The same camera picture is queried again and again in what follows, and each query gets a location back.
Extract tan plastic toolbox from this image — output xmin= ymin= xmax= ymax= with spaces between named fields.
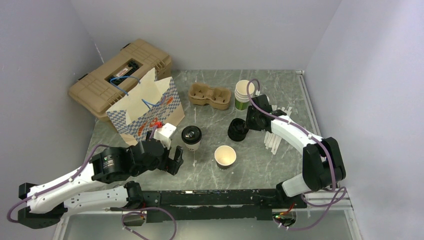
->
xmin=68 ymin=39 xmax=172 ymax=122

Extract brown cardboard cup carrier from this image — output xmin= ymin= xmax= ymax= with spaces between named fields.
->
xmin=188 ymin=82 xmax=232 ymax=111

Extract white paper coffee cup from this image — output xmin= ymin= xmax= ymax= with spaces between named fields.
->
xmin=182 ymin=138 xmax=201 ymax=151

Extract blue checkered paper bag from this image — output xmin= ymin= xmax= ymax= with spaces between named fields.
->
xmin=106 ymin=68 xmax=185 ymax=146

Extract purple cable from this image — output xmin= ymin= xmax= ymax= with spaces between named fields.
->
xmin=6 ymin=127 xmax=178 ymax=240
xmin=246 ymin=78 xmax=348 ymax=232

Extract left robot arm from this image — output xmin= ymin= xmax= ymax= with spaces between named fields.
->
xmin=15 ymin=138 xmax=184 ymax=229

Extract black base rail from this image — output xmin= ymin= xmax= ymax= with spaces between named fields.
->
xmin=123 ymin=181 xmax=306 ymax=223

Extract bundle of white straws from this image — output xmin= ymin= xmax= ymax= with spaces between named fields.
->
xmin=263 ymin=105 xmax=293 ymax=155

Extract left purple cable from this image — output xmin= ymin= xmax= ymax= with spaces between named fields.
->
xmin=6 ymin=127 xmax=178 ymax=240

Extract stack of paper cups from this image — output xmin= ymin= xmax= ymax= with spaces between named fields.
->
xmin=234 ymin=79 xmax=257 ymax=111

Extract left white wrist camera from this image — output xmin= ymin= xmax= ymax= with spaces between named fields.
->
xmin=150 ymin=122 xmax=177 ymax=149

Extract black cup lid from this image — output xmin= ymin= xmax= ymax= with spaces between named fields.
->
xmin=181 ymin=125 xmax=202 ymax=140

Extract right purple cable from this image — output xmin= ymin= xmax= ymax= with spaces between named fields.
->
xmin=246 ymin=78 xmax=348 ymax=232

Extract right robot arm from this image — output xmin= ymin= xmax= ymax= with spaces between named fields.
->
xmin=245 ymin=94 xmax=346 ymax=208

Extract stack of black lids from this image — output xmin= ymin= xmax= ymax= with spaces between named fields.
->
xmin=227 ymin=118 xmax=249 ymax=142

